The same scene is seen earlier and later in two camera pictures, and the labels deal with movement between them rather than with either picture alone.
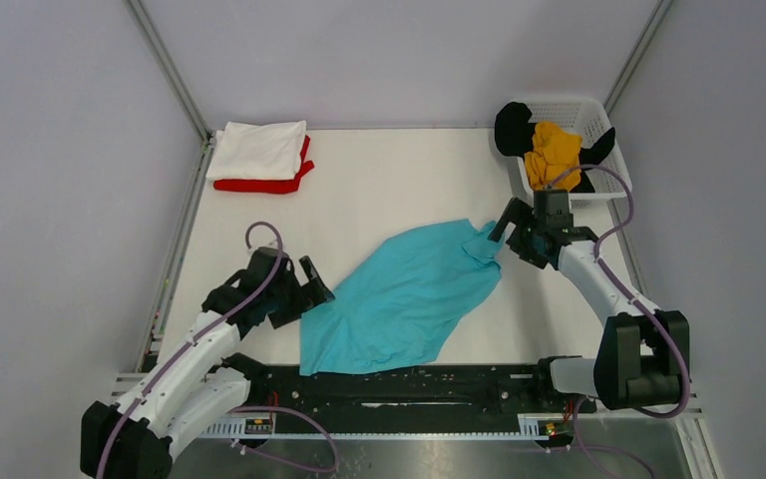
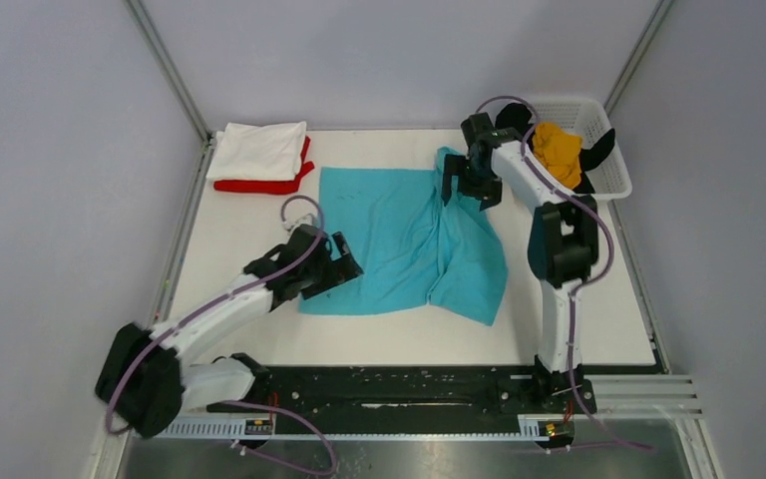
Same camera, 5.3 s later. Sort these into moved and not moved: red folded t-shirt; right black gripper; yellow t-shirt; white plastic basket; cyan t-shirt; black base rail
Moved: right black gripper; cyan t-shirt
Not moved: yellow t-shirt; white plastic basket; red folded t-shirt; black base rail
